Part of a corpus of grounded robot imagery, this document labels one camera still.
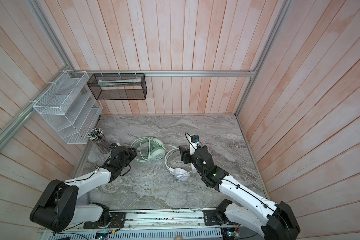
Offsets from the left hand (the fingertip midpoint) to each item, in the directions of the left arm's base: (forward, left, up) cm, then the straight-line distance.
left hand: (136, 152), depth 91 cm
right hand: (-4, -30, +14) cm, 33 cm away
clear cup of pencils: (+8, +24, +8) cm, 26 cm away
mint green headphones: (0, -13, +2) cm, 14 cm away
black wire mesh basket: (+43, +17, +19) cm, 50 cm away
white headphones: (-15, -28, +2) cm, 32 cm away
